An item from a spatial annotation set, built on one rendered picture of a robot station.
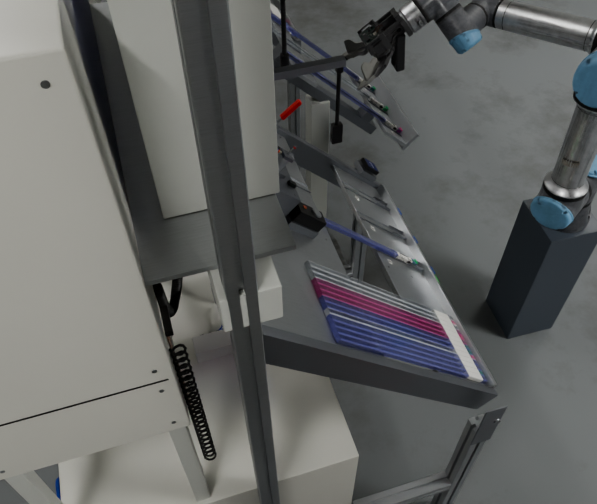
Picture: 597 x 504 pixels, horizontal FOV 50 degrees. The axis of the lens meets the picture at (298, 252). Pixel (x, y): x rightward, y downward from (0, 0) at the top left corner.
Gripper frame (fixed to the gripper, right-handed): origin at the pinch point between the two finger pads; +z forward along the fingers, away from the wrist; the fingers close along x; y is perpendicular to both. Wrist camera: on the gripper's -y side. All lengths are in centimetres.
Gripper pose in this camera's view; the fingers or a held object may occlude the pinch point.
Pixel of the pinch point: (348, 75)
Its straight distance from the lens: 182.2
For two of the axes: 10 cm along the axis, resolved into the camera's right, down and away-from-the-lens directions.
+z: -7.8, 5.6, 2.9
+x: 3.0, 7.3, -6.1
